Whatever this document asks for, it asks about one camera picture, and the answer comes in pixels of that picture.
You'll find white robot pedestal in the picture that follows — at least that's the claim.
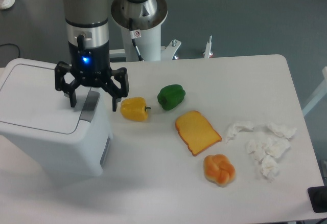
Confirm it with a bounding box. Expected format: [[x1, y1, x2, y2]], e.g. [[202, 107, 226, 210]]
[[111, 0, 168, 62]]

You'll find crumpled white tissue upper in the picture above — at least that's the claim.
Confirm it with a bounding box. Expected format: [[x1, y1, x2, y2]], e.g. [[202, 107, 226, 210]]
[[264, 122, 297, 140]]

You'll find white trash can lid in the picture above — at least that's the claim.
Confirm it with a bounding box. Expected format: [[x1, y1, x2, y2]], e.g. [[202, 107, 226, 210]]
[[1, 58, 100, 135]]

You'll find black floor cable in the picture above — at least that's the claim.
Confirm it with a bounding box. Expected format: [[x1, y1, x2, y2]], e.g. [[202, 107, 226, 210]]
[[0, 43, 20, 59]]

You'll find white trash can body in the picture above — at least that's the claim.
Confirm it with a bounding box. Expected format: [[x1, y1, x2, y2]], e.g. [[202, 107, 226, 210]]
[[1, 88, 113, 176]]

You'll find white table clamp bracket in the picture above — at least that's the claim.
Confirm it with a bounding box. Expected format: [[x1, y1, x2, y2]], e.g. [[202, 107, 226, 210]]
[[109, 35, 213, 60]]

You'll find crumpled white tissue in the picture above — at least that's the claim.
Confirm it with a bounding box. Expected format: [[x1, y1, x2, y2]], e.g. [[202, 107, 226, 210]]
[[246, 138, 291, 162], [264, 122, 297, 140], [255, 155, 279, 183], [224, 121, 254, 143]]

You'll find white frame at right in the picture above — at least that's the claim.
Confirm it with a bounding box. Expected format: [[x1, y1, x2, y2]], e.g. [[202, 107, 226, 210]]
[[302, 66, 326, 117]]

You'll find crumpled white tissue lower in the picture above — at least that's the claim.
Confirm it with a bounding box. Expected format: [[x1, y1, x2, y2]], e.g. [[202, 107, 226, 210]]
[[255, 155, 279, 183]]

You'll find white shoe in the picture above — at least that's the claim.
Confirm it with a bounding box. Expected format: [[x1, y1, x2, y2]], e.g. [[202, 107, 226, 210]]
[[0, 0, 15, 10]]

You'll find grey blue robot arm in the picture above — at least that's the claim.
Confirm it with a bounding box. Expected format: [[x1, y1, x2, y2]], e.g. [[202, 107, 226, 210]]
[[55, 0, 180, 109]]

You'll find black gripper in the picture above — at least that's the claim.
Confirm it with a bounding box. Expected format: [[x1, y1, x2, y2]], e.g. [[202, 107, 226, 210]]
[[54, 41, 129, 111]]

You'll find toast bread slice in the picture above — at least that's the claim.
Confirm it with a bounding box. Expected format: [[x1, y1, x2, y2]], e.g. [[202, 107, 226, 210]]
[[175, 110, 222, 156]]

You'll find crumpled white tissue middle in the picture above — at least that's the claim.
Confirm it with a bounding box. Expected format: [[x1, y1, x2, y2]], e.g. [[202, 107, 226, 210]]
[[246, 138, 291, 162]]

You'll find crumpled white tissue left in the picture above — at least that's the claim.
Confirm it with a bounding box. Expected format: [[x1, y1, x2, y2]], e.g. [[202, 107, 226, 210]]
[[224, 121, 254, 143]]

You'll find black device at edge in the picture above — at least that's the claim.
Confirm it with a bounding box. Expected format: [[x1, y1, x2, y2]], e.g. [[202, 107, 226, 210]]
[[308, 186, 326, 213]]

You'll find green bell pepper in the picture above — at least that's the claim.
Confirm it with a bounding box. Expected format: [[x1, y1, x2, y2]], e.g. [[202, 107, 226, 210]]
[[157, 84, 186, 111]]

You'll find orange knotted bread roll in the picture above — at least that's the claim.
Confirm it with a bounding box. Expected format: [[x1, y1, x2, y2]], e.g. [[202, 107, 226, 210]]
[[203, 154, 236, 187]]

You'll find yellow bell pepper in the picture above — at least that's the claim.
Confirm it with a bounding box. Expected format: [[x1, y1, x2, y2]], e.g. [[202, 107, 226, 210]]
[[120, 97, 151, 122]]

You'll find black cable on pedestal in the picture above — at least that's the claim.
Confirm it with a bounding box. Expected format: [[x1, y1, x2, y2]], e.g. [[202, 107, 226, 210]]
[[128, 18, 145, 62]]

